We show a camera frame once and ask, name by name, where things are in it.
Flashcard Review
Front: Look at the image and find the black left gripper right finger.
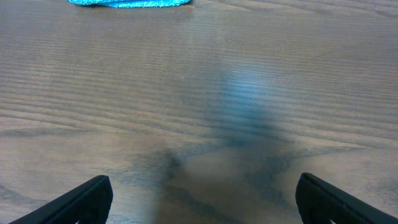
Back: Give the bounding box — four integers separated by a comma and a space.
295, 172, 397, 224

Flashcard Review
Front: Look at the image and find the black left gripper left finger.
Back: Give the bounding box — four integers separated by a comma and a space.
10, 175, 113, 224

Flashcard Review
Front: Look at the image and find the folded blue cloth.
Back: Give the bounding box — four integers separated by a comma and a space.
68, 0, 191, 8

